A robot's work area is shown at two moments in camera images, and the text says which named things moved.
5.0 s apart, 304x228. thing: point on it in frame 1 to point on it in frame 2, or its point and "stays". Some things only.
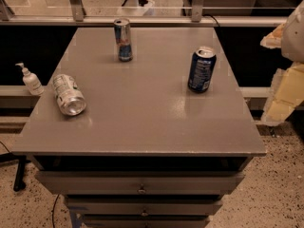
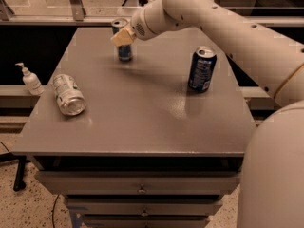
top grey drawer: x=140 y=182 stays
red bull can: x=123 y=41 stays
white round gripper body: x=294 y=37 to x=140 y=25
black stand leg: x=19 y=183 stays
